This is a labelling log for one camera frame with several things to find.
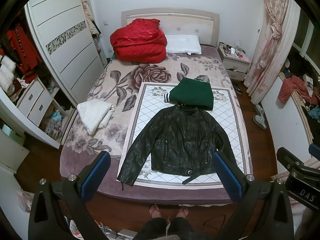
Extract black leather jacket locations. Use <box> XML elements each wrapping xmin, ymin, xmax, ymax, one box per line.
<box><xmin>117</xmin><ymin>105</ymin><xmax>236</xmax><ymax>186</ymax></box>

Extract red hanging clothes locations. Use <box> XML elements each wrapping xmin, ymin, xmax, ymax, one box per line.
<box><xmin>6</xmin><ymin>23</ymin><xmax>42</xmax><ymax>83</ymax></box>

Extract grey slippers on floor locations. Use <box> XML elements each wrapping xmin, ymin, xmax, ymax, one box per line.
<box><xmin>253</xmin><ymin>105</ymin><xmax>267</xmax><ymax>130</ymax></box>

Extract person legs and feet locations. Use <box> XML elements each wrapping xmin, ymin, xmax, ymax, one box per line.
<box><xmin>133</xmin><ymin>204</ymin><xmax>201</xmax><ymax>240</ymax></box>

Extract red garment on ledge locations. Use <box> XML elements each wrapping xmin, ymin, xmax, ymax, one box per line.
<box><xmin>278</xmin><ymin>75</ymin><xmax>318</xmax><ymax>105</ymax></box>

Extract green varsity jacket folded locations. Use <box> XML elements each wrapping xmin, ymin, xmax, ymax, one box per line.
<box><xmin>164</xmin><ymin>77</ymin><xmax>214</xmax><ymax>111</ymax></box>

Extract white folded blanket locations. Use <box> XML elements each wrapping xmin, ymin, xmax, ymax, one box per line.
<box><xmin>77</xmin><ymin>99</ymin><xmax>115</xmax><ymax>135</ymax></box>

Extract white drawer unit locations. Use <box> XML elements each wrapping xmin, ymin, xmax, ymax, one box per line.
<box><xmin>17</xmin><ymin>77</ymin><xmax>53</xmax><ymax>127</ymax></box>

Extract white bedside table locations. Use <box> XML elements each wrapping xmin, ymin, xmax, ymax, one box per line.
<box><xmin>217</xmin><ymin>41</ymin><xmax>251</xmax><ymax>82</ymax></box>

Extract white diamond pattern mat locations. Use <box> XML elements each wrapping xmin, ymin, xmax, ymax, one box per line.
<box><xmin>118</xmin><ymin>82</ymin><xmax>252</xmax><ymax>190</ymax></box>

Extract floral pink bed cover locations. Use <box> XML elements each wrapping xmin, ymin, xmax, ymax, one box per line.
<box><xmin>59</xmin><ymin>45</ymin><xmax>251</xmax><ymax>205</ymax></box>

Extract white pillow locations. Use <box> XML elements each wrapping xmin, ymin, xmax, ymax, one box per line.
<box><xmin>165</xmin><ymin>35</ymin><xmax>202</xmax><ymax>55</ymax></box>

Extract pink floral curtain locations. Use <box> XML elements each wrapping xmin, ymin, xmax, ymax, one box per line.
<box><xmin>244</xmin><ymin>0</ymin><xmax>289</xmax><ymax>105</ymax></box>

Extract beige bed headboard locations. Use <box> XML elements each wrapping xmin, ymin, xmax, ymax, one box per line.
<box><xmin>121</xmin><ymin>8</ymin><xmax>220</xmax><ymax>47</ymax></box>

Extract red quilted duvet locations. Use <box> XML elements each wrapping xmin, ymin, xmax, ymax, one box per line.
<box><xmin>110</xmin><ymin>18</ymin><xmax>167</xmax><ymax>63</ymax></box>

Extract white sliding wardrobe door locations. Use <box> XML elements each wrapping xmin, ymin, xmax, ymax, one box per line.
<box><xmin>24</xmin><ymin>0</ymin><xmax>104</xmax><ymax>106</ymax></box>

